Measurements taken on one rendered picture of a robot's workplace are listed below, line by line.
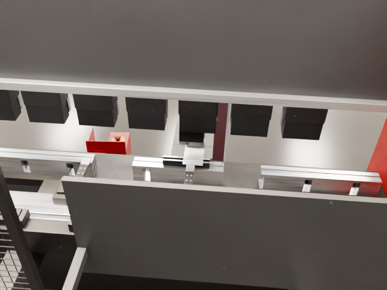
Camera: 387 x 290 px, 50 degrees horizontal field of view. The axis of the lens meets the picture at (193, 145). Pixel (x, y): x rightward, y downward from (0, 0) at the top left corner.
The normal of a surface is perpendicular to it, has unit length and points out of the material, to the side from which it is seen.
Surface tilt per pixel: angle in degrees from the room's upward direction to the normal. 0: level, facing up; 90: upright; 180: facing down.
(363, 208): 90
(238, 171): 0
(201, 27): 90
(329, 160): 0
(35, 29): 90
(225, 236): 90
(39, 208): 0
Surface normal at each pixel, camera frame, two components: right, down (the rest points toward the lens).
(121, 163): 0.02, -0.78
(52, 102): -0.07, 0.62
